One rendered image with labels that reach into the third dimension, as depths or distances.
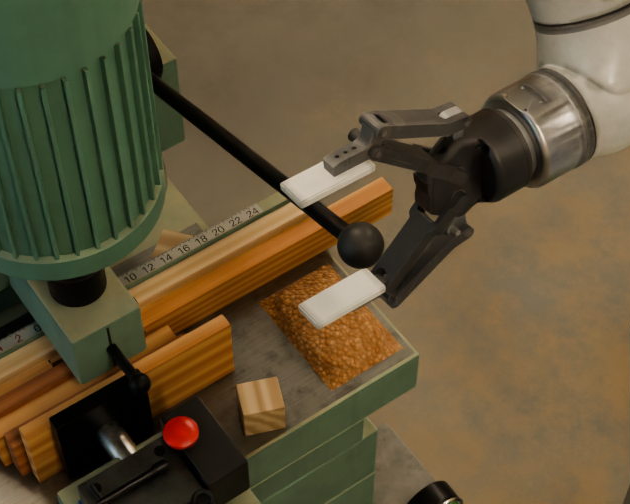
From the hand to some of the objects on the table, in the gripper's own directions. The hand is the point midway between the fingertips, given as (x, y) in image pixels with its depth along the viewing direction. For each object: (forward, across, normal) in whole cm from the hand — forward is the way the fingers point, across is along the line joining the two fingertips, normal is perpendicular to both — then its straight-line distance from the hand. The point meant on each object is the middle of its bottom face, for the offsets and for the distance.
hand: (311, 253), depth 116 cm
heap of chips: (-7, -24, -12) cm, 27 cm away
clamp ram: (+17, -24, -9) cm, 31 cm away
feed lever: (0, -8, -27) cm, 28 cm away
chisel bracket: (+14, -17, -21) cm, 30 cm away
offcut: (+4, -24, -7) cm, 26 cm away
